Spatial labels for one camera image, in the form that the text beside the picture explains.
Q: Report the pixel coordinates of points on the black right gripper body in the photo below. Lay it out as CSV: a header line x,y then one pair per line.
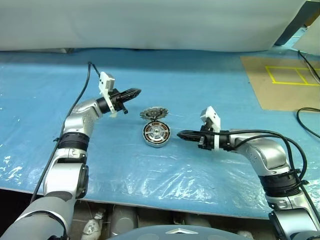
x,y
207,141

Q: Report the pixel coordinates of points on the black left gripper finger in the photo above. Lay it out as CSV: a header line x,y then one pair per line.
x,y
131,98
132,92

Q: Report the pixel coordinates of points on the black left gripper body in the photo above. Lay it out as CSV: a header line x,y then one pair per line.
x,y
117,98

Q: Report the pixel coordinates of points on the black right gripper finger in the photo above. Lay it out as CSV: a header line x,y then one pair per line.
x,y
191,133
191,139

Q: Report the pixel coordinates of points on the metal gear rotor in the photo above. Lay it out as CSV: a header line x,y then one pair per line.
x,y
153,113

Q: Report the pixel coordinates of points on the silver motor base copper windings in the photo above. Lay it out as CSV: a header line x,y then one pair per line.
x,y
150,136

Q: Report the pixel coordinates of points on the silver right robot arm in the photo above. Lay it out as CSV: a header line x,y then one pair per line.
x,y
265,152

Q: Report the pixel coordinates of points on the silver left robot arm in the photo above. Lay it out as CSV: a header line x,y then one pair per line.
x,y
75,125

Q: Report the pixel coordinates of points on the blue plastic table sheet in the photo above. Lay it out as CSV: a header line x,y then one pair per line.
x,y
175,82

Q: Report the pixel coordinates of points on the white fabric backdrop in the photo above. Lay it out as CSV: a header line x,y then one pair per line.
x,y
125,25

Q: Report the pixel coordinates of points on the brown cardboard sheet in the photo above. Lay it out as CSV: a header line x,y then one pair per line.
x,y
275,97

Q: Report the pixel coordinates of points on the grey rounded cylinder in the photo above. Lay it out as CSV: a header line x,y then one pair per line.
x,y
197,221
123,221

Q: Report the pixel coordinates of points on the grey rounded robot torso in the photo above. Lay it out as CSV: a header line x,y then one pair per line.
x,y
175,233

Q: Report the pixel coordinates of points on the white crumpled bag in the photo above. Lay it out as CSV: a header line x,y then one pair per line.
x,y
93,225

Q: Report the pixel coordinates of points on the dark grey slanted panel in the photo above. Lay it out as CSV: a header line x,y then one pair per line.
x,y
292,27

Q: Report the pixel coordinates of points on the white board panel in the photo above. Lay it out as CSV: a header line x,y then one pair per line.
x,y
310,40

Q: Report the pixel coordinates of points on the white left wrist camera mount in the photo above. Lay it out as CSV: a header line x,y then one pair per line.
x,y
106,81

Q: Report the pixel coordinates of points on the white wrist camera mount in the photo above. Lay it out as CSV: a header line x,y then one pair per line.
x,y
106,81
213,117

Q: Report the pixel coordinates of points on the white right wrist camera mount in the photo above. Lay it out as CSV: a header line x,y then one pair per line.
x,y
213,117

